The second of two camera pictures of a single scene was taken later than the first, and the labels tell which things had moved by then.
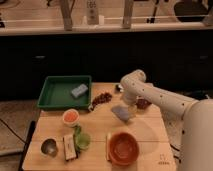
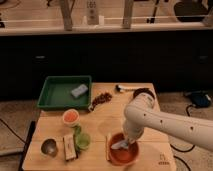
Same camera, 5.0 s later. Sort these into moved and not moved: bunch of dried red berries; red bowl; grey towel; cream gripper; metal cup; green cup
Moved: grey towel; cream gripper
Not moved: bunch of dried red berries; green cup; metal cup; red bowl
